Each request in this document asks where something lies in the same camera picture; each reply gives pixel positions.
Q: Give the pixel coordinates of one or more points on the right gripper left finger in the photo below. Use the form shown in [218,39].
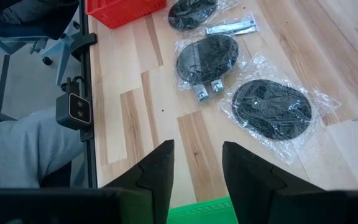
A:
[104,205]

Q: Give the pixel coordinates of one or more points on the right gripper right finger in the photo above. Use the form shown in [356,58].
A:
[275,199]

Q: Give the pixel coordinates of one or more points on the bagged black oval item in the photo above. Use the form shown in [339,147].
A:
[207,59]
[191,12]
[272,109]

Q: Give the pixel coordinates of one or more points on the green plastic basket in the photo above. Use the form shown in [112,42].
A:
[200,214]

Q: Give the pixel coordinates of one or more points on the person's leg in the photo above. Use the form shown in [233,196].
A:
[33,149]

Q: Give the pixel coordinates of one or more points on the office chair pale blue base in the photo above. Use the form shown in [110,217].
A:
[64,46]

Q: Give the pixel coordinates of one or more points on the red plastic basket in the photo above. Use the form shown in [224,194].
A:
[120,12]

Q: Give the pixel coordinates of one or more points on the black depth camera silver face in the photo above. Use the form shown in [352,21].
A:
[73,110]

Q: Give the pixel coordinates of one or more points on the black aluminium table frame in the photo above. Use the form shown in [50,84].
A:
[87,71]

